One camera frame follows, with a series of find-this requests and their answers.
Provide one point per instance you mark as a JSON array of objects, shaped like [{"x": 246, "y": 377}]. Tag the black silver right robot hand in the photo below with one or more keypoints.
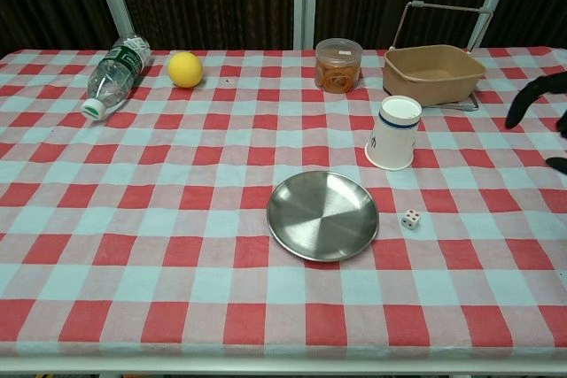
[{"x": 522, "y": 101}]

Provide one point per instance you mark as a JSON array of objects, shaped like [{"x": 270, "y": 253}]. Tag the white paper cup blue stripe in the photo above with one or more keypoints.
[{"x": 392, "y": 134}]

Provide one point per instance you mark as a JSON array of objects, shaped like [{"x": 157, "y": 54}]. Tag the small white die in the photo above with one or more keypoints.
[{"x": 410, "y": 219}]

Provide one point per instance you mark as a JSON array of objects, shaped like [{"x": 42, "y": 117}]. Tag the stainless steel plate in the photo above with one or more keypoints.
[{"x": 322, "y": 215}]

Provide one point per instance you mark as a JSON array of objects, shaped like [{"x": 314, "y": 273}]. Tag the brown paper rectangular bowl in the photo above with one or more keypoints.
[{"x": 432, "y": 74}]

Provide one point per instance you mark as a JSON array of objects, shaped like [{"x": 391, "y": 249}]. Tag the clear jar with orange contents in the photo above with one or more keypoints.
[{"x": 338, "y": 67}]

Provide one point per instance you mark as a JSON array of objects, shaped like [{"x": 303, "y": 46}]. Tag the yellow ball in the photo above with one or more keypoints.
[{"x": 185, "y": 69}]

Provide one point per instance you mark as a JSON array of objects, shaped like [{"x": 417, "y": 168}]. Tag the red blue checkered tablecloth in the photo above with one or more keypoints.
[{"x": 177, "y": 218}]

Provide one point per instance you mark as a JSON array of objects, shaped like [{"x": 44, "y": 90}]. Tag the clear plastic water bottle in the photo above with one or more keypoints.
[{"x": 116, "y": 74}]

